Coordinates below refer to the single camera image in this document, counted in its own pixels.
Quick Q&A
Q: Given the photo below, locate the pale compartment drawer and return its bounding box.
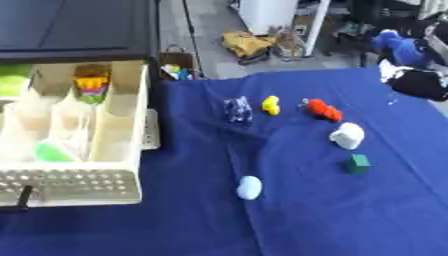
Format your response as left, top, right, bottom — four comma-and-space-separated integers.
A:
0, 59, 163, 208

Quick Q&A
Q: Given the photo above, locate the yellow toy duck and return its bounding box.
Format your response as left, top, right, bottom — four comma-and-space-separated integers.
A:
259, 95, 282, 117

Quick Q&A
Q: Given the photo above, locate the green cube block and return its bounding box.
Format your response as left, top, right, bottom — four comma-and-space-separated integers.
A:
346, 153, 373, 175

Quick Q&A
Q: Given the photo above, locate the pale blue oval toy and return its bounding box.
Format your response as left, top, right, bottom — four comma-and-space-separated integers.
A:
234, 175, 265, 201

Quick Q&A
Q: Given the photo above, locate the lime green soft toy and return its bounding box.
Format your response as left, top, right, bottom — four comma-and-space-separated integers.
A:
0, 63, 35, 98

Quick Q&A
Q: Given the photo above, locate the orange red soft toy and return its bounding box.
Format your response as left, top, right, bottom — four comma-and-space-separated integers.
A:
301, 97, 345, 123

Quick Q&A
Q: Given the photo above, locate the white appliance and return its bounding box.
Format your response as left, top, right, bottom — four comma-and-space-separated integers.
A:
236, 0, 301, 36

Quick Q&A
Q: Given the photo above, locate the white post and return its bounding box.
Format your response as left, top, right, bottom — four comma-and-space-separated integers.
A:
301, 0, 333, 57

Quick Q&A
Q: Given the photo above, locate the multicoloured striped toy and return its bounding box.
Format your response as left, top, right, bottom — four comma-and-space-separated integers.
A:
71, 63, 114, 105

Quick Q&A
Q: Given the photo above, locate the green round toy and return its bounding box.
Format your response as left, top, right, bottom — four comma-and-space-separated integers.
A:
33, 141, 77, 164

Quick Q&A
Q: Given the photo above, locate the brown box with toys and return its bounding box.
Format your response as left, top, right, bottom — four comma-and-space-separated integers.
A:
157, 45, 200, 81

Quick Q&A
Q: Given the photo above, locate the yellow bag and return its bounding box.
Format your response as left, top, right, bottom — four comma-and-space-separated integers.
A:
218, 30, 277, 60

